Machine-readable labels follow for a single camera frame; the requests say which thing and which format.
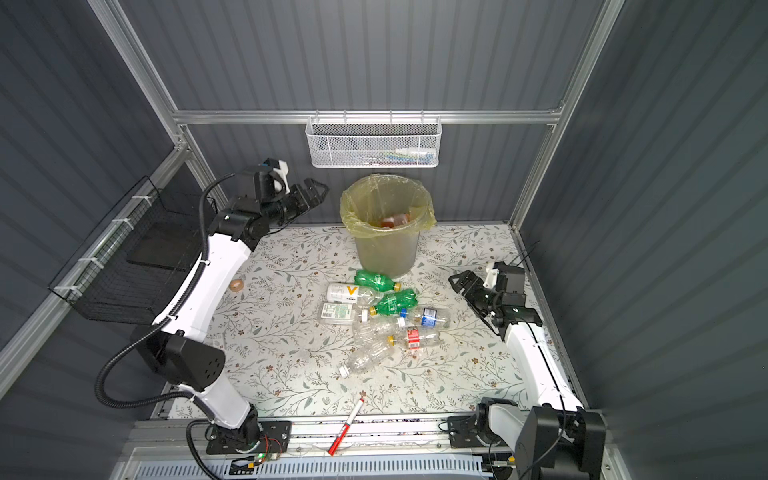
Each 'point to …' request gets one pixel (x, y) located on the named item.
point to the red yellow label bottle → (396, 220)
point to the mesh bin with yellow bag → (386, 214)
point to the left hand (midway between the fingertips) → (317, 191)
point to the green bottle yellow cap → (393, 304)
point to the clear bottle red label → (414, 339)
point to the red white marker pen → (345, 428)
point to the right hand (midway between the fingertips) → (461, 288)
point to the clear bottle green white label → (339, 313)
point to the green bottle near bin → (376, 280)
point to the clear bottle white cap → (367, 357)
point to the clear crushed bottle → (382, 329)
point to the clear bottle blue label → (430, 319)
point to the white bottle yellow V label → (352, 293)
